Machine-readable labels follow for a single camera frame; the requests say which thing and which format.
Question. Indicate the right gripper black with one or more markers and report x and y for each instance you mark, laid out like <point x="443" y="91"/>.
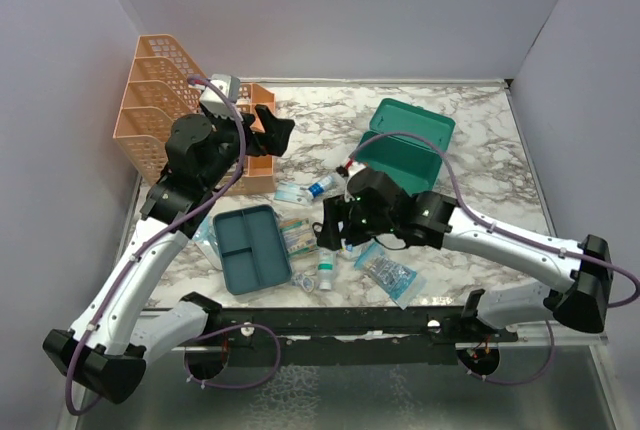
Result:
<point x="337" y="208"/>

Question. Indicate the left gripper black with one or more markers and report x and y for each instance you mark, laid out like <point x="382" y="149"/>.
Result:
<point x="276" y="133"/>

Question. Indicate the white bottle green label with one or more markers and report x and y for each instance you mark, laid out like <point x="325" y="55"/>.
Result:
<point x="326" y="269"/>

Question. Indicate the small bottle blue cap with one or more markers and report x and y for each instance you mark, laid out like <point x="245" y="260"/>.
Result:
<point x="322" y="186"/>

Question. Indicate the clear blue swab bag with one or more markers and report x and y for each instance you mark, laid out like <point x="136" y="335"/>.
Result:
<point x="399" y="282"/>

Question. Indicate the green medicine box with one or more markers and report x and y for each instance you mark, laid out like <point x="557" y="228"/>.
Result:
<point x="412" y="165"/>

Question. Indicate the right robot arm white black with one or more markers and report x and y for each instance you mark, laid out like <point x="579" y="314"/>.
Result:
<point x="570" y="284"/>

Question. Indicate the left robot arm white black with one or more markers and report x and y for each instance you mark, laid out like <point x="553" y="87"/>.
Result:
<point x="105" y="350"/>

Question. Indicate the green orange bandage box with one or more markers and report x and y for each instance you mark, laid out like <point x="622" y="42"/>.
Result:
<point x="299" y="237"/>

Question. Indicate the blue white flat packet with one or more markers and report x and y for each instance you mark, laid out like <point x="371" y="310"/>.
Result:
<point x="293" y="193"/>

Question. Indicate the clear small plastic packet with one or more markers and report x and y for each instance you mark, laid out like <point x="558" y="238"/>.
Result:
<point x="304" y="282"/>

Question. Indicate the teal divided tray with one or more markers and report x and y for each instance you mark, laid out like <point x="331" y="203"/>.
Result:
<point x="251" y="249"/>

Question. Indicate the mask packet under tray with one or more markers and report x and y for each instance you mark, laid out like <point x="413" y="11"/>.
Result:
<point x="206" y="241"/>

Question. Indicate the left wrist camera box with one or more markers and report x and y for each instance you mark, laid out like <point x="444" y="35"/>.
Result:
<point x="211" y="103"/>

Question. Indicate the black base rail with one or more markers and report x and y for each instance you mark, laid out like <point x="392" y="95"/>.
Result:
<point x="344" y="336"/>

